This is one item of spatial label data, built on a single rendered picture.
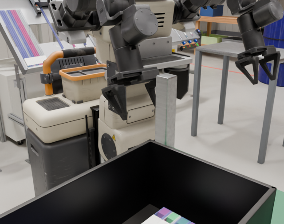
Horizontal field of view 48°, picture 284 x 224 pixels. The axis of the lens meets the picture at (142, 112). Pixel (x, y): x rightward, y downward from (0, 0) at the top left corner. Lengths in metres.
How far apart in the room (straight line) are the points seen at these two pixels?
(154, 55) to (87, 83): 0.37
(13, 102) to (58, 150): 1.50
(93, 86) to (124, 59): 0.65
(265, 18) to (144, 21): 0.42
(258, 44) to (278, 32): 3.65
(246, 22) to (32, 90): 2.11
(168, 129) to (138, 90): 0.52
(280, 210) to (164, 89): 0.28
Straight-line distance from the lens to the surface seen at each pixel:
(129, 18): 0.68
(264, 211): 0.35
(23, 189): 2.35
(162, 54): 1.09
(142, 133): 1.11
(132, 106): 1.09
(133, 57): 0.71
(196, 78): 2.78
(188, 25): 1.20
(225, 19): 6.17
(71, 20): 0.93
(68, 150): 1.34
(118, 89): 0.67
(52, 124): 1.27
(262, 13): 0.98
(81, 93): 1.33
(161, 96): 0.61
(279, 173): 2.58
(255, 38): 1.01
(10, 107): 2.78
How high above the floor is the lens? 1.25
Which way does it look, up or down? 21 degrees down
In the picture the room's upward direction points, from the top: straight up
